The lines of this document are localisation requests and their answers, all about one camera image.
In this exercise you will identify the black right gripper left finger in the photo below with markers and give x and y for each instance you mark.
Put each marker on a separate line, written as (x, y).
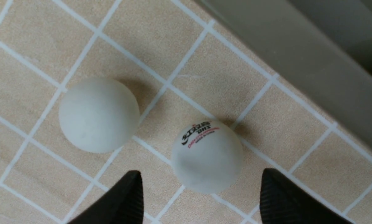
(122, 204)

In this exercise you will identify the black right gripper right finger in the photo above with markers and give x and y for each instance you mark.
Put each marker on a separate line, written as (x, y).
(283, 202)

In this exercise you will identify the plain white ball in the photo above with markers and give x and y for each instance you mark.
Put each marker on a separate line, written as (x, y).
(98, 115)

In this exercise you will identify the peach checkered tablecloth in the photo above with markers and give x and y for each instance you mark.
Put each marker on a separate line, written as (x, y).
(182, 66)

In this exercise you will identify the olive green plastic bin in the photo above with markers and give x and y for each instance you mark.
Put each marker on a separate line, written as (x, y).
(322, 47)

